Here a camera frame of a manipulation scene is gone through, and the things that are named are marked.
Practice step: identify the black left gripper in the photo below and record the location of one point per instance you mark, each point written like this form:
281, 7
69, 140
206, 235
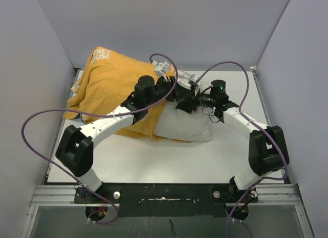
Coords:
178, 93

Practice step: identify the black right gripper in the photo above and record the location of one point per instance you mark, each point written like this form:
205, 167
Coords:
188, 104

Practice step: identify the white pillow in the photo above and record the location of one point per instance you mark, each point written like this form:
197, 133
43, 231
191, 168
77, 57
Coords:
175, 124

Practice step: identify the blue yellow Mickey pillowcase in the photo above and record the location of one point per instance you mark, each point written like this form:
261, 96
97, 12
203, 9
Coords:
107, 80

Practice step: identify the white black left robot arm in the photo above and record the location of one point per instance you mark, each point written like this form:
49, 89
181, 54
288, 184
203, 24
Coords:
76, 146

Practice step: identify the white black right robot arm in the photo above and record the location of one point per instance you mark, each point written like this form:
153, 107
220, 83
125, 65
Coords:
267, 147

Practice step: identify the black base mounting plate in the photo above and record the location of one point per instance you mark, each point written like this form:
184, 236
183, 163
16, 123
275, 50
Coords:
167, 200

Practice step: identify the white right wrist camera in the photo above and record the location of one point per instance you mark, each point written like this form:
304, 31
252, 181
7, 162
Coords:
193, 80

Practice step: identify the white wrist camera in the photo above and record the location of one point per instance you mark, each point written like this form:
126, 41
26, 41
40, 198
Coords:
161, 69
193, 80

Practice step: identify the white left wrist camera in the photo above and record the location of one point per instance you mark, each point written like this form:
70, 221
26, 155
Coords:
161, 69

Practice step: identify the aluminium frame rail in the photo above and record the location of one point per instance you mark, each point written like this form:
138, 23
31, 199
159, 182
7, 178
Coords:
268, 194

